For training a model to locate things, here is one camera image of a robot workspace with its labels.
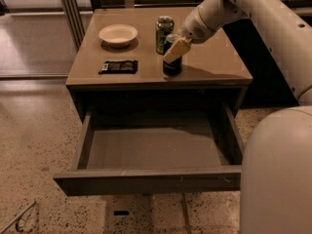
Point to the brown cabinet with glossy top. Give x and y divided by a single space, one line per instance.
212 74

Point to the blue pepsi can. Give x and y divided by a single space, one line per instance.
174 68

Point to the open grey top drawer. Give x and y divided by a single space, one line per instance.
155 152

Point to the white bowl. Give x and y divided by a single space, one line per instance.
118 35

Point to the metal hook bar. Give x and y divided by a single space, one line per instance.
17 217

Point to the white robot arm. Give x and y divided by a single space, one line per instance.
276 178

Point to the black snack packet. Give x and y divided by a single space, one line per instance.
119 67

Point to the green soda can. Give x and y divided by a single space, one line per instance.
164 26

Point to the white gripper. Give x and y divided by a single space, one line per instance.
194 27

